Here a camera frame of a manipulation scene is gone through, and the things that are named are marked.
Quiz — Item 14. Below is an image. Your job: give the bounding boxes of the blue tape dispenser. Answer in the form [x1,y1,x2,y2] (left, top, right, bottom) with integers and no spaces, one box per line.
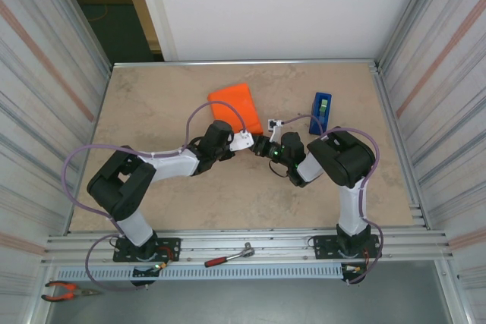
[308,91,333,136]

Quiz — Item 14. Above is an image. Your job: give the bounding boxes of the aluminium table end rail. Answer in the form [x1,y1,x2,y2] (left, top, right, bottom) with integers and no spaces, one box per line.
[112,58,380,71]

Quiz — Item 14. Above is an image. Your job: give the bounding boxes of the orange wrapping paper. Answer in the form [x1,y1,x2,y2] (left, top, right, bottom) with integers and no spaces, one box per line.
[207,83,265,137]

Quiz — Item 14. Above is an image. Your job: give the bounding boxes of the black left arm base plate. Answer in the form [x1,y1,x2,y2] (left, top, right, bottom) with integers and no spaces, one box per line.
[112,237,181,263]

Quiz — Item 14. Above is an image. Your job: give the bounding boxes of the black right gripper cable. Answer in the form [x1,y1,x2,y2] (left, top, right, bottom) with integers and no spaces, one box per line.
[267,159,290,180]

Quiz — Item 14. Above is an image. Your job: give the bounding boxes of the aluminium frame post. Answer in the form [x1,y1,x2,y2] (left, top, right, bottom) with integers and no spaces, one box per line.
[374,0,451,71]

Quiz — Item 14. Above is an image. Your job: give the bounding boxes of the red handled ratchet wrench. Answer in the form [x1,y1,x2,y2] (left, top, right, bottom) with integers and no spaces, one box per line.
[204,241,256,268]

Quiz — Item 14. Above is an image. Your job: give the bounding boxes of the grey slotted cable duct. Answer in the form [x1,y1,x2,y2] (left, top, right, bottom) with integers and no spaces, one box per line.
[55,265,345,280]

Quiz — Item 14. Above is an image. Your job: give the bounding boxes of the long aluminium base rail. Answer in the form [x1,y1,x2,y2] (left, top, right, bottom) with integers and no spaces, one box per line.
[40,228,455,266]

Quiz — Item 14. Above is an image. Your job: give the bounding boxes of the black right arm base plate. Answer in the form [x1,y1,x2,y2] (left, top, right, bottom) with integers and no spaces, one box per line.
[313,234,382,260]

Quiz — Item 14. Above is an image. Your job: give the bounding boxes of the orange handled pliers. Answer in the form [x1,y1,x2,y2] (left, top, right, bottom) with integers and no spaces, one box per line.
[40,280,103,303]

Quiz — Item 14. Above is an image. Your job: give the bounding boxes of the aluminium table side rail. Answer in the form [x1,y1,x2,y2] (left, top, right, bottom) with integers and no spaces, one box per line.
[370,61,432,231]

